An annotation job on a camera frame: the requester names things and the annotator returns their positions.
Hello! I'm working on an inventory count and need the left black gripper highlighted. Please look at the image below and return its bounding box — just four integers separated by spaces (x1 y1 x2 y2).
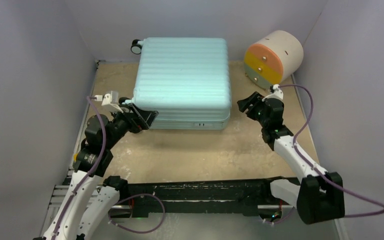
104 102 158 149

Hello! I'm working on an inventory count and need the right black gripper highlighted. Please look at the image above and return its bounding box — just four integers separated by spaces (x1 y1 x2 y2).
237 91 269 128

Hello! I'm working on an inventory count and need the light blue suitcase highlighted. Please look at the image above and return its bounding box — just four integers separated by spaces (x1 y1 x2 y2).
122 37 232 130

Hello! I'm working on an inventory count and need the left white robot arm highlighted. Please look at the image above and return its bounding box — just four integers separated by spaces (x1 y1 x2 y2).
40 103 159 240

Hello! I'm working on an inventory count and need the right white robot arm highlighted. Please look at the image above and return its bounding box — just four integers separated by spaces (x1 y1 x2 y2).
237 92 345 225

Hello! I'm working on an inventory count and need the round pastel drawer cabinet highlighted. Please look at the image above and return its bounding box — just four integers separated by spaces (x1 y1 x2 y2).
243 30 304 89

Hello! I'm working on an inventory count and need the yellow grey small block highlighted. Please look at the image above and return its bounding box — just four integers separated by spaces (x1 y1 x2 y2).
73 153 79 163

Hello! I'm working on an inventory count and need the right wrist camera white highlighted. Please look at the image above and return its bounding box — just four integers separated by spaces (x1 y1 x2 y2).
262 84 284 101

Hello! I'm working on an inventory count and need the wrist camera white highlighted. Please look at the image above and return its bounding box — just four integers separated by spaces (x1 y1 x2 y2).
262 84 284 101
93 90 124 114

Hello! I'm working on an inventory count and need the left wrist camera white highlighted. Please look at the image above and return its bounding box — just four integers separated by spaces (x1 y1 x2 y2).
93 90 124 114

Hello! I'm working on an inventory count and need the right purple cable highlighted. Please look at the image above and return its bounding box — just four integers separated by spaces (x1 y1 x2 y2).
261 84 384 226

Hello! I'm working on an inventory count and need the purple cable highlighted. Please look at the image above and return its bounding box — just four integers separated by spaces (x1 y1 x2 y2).
261 84 384 226
51 96 166 240

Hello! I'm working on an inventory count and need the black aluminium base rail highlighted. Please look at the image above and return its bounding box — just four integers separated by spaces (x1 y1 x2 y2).
38 177 352 240

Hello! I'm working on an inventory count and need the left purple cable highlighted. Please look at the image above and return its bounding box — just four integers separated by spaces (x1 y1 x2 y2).
51 96 166 240

